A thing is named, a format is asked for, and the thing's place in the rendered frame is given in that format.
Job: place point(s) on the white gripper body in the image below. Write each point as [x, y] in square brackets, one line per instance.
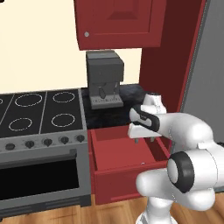
[139, 132]

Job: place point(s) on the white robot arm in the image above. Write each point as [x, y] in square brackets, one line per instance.
[192, 163]

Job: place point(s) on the red open drawer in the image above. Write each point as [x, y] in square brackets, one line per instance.
[116, 163]

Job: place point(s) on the black stove knob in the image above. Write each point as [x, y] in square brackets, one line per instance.
[64, 140]
[10, 146]
[80, 138]
[29, 144]
[47, 142]

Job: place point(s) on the dark grey coffee machine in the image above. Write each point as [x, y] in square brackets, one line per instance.
[104, 75]

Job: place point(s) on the red tall cabinet panel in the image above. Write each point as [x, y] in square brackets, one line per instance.
[169, 52]

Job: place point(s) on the grey fridge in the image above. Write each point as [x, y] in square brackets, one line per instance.
[207, 73]

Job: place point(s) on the grey stove with black hob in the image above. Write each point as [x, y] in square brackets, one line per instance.
[40, 131]

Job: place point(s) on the grey oven door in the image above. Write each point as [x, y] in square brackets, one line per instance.
[43, 178]

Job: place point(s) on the grey round cupboard knob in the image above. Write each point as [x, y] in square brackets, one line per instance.
[86, 34]

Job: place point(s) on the red wall cupboard door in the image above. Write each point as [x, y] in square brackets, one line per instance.
[122, 20]

